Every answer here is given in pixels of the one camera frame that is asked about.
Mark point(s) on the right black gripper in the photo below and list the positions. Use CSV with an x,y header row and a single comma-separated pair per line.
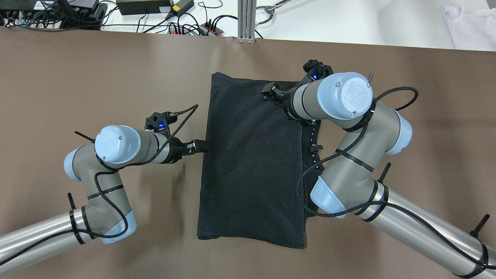
x,y
287,101

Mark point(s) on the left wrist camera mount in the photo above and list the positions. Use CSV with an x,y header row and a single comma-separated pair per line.
x,y
159,123

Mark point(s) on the black electronics box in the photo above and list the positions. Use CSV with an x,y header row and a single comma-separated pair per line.
x,y
59,14

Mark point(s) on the black power adapter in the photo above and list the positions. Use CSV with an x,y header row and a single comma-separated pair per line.
x,y
136,7

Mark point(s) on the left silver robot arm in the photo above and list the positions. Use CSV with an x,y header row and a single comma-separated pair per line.
x,y
108,214

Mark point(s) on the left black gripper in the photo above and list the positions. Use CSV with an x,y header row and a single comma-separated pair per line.
x,y
178,150

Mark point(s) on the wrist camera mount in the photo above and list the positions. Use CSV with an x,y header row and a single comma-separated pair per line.
x,y
159,123
316,70

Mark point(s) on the black red power strip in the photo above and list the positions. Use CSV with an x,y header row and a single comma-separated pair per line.
x,y
196,30

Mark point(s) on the black printed t-shirt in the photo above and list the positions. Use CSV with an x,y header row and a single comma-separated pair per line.
x,y
255,155

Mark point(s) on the white folded cloth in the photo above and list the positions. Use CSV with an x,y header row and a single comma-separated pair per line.
x,y
471,29

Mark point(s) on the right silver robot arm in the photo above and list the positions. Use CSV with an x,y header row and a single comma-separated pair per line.
x,y
346,184

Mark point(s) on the aluminium frame post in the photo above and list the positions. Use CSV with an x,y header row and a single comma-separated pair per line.
x,y
246,21

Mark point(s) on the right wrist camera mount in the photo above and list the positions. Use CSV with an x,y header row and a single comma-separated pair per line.
x,y
316,70

